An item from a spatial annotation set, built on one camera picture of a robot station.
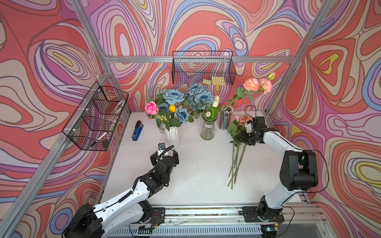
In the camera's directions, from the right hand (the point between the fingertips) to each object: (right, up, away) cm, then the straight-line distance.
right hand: (239, 142), depth 93 cm
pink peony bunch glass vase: (+3, +8, +7) cm, 12 cm away
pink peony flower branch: (0, +9, +6) cm, 11 cm away
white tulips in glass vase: (-19, +18, -7) cm, 27 cm away
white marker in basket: (-77, +4, -20) cm, 80 cm away
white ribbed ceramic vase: (-42, +3, -6) cm, 42 cm away
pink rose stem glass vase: (0, -7, +3) cm, 8 cm away
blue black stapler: (-70, +8, +15) cm, 72 cm away
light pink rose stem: (+1, +15, +9) cm, 17 cm away
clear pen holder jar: (-7, +14, +8) cm, 18 cm away
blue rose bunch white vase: (-44, +15, -21) cm, 51 cm away
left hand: (-43, -4, -11) cm, 45 cm away
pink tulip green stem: (-1, +8, +6) cm, 10 cm away
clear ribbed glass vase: (-19, +7, +6) cm, 21 cm away
